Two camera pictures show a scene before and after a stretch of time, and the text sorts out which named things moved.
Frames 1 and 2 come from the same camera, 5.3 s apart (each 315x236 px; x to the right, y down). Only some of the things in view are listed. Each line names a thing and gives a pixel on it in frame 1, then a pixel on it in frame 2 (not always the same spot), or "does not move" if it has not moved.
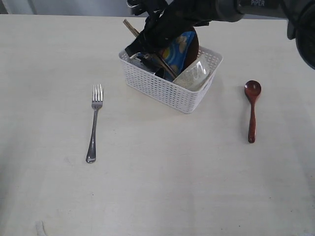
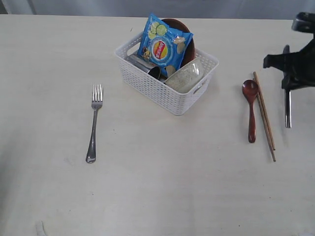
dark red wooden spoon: x=252 y=88 does not move
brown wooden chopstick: x=158 y=56 -> x=264 y=119
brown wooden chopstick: x=158 y=56 -> x=265 y=111
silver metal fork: x=91 y=157 does not move
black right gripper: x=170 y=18 -> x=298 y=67
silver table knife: x=131 y=57 -> x=288 y=100
